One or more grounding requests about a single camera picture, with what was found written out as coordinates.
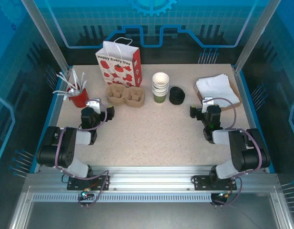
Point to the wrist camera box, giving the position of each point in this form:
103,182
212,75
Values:
206,103
93,105

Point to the brown cardboard sheet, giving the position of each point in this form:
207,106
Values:
230,107

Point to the aluminium mounting rail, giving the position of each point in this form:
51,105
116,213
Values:
146,176

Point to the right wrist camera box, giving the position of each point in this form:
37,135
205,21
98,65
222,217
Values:
206,103

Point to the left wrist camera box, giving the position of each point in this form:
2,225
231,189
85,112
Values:
93,105

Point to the grey metal panel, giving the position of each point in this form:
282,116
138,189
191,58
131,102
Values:
146,217

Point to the left connector board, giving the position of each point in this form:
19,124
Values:
84,195

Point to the white red paper gift bag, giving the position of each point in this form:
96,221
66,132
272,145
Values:
118,69

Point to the connector board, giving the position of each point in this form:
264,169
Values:
84,195
224,195

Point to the brown cardboard cup carrier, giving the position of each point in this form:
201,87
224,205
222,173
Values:
124,103

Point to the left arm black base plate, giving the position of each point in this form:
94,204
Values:
75,183

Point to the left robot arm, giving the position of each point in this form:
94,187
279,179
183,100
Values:
65,152

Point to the aluminium frame post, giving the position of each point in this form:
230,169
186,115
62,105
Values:
256,35
46,40

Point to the red straw container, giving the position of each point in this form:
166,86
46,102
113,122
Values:
78,100

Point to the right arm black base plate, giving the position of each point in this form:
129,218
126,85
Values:
201,182

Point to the left aluminium frame post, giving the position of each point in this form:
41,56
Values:
46,40

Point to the right connector board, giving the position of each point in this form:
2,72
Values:
224,195

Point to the white napkin stack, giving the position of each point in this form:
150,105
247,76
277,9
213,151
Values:
215,83

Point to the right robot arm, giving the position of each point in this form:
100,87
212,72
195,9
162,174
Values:
244,152

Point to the right aluminium frame post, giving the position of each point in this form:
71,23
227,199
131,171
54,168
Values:
256,35

